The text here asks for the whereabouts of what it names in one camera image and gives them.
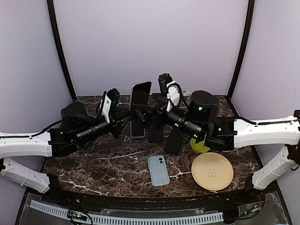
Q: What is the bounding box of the beige round plate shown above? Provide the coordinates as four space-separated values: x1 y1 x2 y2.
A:
191 152 234 191

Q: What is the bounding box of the lilac phone case with ring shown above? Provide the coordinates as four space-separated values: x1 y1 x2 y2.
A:
130 119 145 139

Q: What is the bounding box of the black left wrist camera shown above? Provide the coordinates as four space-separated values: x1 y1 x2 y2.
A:
96 88 120 124

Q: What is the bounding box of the light blue phone case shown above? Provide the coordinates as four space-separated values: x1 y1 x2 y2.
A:
148 155 170 187

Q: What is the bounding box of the white cable duct strip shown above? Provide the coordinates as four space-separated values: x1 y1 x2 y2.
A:
30 200 224 225

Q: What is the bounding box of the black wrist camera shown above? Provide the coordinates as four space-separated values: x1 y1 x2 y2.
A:
158 74 180 112
96 88 120 124

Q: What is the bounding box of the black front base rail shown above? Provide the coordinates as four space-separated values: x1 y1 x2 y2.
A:
28 180 279 214

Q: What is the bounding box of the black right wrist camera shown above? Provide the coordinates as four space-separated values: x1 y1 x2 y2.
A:
158 74 180 112

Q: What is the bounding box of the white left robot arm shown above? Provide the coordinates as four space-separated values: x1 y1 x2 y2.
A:
0 102 136 204

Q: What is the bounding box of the silver edged phone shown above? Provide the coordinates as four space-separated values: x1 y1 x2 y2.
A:
129 81 152 110

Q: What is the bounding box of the green plastic bowl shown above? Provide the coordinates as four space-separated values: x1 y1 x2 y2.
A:
190 138 210 154

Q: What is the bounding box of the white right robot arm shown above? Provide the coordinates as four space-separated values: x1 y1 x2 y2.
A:
143 90 300 203

